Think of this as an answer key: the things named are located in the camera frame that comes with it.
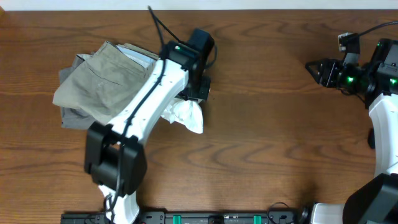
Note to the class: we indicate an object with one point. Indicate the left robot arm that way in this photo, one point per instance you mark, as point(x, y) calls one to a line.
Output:
point(114, 152)

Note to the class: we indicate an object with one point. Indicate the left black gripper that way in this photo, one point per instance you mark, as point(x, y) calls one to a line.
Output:
point(203, 94)

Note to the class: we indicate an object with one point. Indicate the folded khaki pants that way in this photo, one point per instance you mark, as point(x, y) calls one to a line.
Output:
point(105, 79)

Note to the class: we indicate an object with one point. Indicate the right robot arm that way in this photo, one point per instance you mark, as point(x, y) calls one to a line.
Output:
point(376, 82)

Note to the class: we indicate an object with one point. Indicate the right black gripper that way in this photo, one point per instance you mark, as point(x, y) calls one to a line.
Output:
point(329, 73)

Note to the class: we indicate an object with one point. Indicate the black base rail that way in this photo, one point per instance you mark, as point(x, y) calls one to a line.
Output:
point(283, 217)

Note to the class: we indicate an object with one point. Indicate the white printed t-shirt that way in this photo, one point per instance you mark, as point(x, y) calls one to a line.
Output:
point(187, 113)

